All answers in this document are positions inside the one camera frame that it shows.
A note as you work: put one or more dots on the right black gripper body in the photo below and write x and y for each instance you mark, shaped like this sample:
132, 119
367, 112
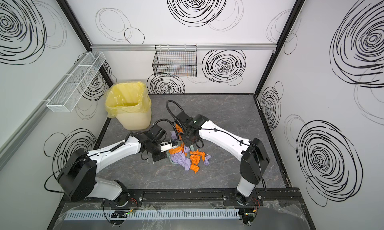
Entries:
190, 139

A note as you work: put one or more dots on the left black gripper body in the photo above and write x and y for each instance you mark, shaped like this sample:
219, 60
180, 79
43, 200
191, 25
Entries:
160, 153

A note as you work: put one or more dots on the mint green dustpan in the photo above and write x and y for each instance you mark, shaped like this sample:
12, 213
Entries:
177, 158

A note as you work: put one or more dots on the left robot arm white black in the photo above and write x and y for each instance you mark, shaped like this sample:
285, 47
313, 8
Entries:
78, 177

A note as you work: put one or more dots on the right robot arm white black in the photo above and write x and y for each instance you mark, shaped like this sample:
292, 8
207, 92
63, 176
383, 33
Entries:
252, 154

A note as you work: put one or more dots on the orange paper scrap near bin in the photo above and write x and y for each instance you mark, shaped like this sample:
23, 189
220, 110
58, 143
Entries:
179, 129

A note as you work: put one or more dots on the orange paper scrap beside purple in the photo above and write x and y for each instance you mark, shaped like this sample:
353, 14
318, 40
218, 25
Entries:
176, 150

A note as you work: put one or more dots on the purple paper scrap back left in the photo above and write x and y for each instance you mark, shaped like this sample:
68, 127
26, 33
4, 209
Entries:
174, 135

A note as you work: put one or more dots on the large orange paper scrap front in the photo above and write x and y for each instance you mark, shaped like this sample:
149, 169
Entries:
196, 156

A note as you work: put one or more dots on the large purple paper scrap front right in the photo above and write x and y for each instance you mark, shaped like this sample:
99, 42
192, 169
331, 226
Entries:
181, 159

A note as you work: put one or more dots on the purple paper scrap front left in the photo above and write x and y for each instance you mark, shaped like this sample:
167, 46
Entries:
207, 160

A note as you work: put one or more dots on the small orange scrap front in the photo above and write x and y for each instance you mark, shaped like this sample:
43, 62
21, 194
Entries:
194, 168

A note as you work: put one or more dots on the yellow plastic bin liner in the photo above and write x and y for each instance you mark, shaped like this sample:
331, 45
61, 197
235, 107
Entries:
127, 97

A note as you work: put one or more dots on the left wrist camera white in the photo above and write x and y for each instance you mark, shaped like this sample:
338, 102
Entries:
169, 145

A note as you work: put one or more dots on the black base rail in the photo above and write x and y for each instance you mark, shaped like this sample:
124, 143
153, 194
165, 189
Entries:
227, 197

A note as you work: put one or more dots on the black wire wall basket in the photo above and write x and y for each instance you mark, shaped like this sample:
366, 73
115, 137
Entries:
176, 60

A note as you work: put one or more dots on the white slotted cable duct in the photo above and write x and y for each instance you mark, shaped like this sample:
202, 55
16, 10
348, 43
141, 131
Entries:
115, 215

